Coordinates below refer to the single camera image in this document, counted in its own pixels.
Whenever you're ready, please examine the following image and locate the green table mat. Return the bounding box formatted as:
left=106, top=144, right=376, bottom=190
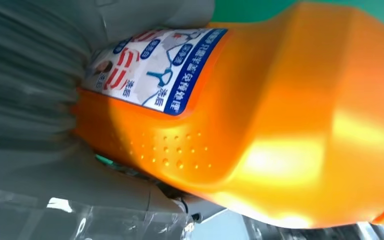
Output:
left=211, top=0, right=384, bottom=34

